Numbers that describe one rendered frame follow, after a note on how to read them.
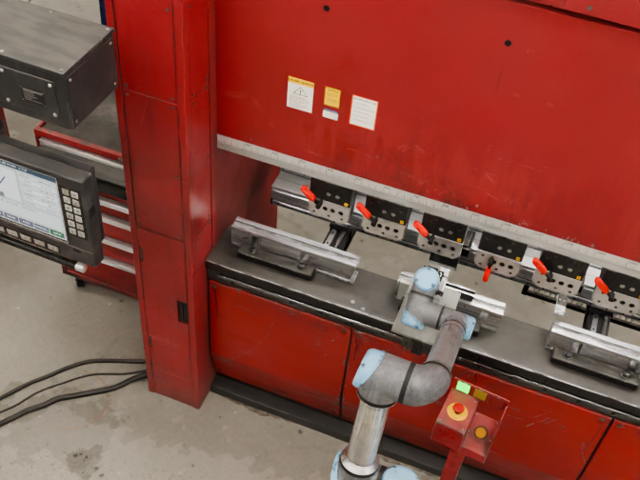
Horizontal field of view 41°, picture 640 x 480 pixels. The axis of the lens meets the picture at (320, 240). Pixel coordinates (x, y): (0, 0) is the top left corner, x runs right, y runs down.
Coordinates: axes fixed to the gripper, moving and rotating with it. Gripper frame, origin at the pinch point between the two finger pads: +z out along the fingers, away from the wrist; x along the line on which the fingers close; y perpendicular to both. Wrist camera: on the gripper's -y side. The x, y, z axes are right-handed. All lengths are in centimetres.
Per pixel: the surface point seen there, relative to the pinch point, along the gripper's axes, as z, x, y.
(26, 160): -75, 116, -3
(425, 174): -30.1, 10.8, 33.5
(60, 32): -91, 110, 31
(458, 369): 19.8, -17.7, -22.6
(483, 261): -8.7, -14.5, 14.9
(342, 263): 10.9, 33.8, 0.4
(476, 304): 11.4, -16.7, 1.5
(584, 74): -68, -25, 65
